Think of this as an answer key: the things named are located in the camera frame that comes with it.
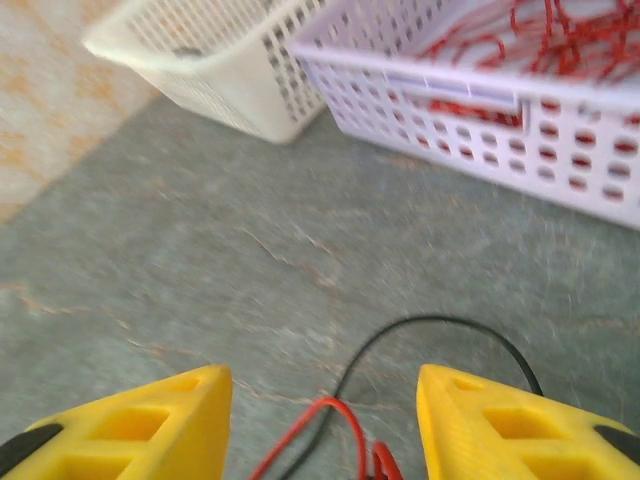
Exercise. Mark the white plastic basket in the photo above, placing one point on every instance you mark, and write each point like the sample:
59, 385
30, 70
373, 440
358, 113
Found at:
235, 80

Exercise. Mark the lavender plastic basket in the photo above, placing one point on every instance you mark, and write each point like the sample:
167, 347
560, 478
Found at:
450, 80

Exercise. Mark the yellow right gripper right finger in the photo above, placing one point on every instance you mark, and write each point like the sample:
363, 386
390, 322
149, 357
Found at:
475, 440

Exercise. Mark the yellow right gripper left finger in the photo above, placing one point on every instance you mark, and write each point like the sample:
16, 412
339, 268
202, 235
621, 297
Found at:
150, 450

